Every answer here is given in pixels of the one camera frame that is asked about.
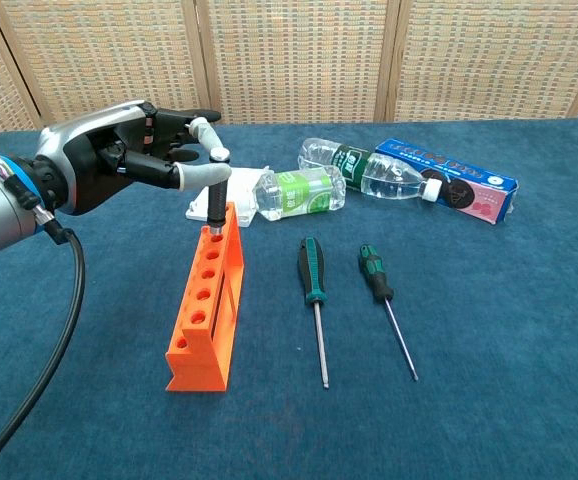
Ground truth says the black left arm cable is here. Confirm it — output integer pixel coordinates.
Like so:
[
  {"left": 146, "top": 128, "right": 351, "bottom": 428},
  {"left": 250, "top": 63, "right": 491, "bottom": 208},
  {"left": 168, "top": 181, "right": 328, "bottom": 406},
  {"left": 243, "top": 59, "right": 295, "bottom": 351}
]
[{"left": 0, "top": 227, "right": 87, "bottom": 480}]

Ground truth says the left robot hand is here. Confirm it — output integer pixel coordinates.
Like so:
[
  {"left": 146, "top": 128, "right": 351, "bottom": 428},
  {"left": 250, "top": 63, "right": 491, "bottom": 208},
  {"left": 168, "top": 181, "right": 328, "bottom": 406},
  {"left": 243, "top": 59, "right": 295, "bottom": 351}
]
[{"left": 33, "top": 99, "right": 234, "bottom": 217}]

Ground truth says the black precision screwdriver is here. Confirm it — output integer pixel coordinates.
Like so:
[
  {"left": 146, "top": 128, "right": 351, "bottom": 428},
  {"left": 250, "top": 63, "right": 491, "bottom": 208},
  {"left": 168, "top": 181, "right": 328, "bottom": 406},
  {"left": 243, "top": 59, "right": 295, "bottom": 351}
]
[{"left": 206, "top": 180, "right": 229, "bottom": 236}]

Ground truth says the orange screwdriver rack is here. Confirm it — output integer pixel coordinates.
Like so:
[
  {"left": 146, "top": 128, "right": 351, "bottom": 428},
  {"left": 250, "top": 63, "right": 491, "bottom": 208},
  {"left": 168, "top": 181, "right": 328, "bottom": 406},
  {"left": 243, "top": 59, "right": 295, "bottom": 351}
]
[{"left": 165, "top": 202, "right": 246, "bottom": 392}]

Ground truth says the woven bamboo folding screen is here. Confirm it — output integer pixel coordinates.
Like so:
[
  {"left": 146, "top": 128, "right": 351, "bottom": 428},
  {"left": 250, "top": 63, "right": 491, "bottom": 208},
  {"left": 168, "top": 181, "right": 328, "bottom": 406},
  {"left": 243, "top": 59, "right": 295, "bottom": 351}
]
[{"left": 0, "top": 0, "right": 578, "bottom": 135}]

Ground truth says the white plastic box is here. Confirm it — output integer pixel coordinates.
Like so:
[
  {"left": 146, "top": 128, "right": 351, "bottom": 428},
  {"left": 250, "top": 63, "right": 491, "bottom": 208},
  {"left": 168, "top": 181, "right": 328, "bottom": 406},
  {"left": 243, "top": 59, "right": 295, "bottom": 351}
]
[{"left": 185, "top": 166, "right": 272, "bottom": 230}]

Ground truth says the light green label water bottle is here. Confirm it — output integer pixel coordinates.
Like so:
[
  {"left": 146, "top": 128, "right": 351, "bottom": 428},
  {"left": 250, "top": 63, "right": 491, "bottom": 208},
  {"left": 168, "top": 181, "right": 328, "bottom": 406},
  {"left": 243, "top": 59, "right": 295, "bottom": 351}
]
[{"left": 252, "top": 166, "right": 348, "bottom": 223}]

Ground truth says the blue cookie box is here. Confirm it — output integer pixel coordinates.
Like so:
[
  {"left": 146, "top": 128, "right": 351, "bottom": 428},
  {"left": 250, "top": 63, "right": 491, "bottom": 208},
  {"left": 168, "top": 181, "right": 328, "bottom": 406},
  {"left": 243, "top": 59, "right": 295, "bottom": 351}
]
[{"left": 373, "top": 138, "right": 520, "bottom": 226}]

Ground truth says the small green black screwdriver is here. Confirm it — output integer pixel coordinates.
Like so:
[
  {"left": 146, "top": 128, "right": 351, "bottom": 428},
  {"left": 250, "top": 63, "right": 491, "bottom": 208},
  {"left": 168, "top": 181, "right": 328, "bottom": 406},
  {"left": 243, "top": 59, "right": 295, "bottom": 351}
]
[{"left": 357, "top": 243, "right": 420, "bottom": 383}]

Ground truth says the dark green label water bottle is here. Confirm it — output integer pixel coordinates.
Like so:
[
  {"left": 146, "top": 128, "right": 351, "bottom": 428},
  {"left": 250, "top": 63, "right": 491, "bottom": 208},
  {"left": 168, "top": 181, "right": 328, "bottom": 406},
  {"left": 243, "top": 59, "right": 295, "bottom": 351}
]
[{"left": 297, "top": 137, "right": 443, "bottom": 203}]

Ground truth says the large green black screwdriver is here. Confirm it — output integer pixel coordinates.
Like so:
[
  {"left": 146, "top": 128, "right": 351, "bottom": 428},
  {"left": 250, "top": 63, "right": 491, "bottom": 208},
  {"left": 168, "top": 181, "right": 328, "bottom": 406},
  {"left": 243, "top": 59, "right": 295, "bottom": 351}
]
[{"left": 297, "top": 237, "right": 331, "bottom": 390}]

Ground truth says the blue felt table cover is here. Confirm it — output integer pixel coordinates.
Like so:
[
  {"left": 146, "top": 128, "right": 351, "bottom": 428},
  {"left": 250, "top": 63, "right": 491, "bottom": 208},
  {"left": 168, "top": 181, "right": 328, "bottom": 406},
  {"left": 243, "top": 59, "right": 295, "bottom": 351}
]
[{"left": 0, "top": 116, "right": 578, "bottom": 480}]

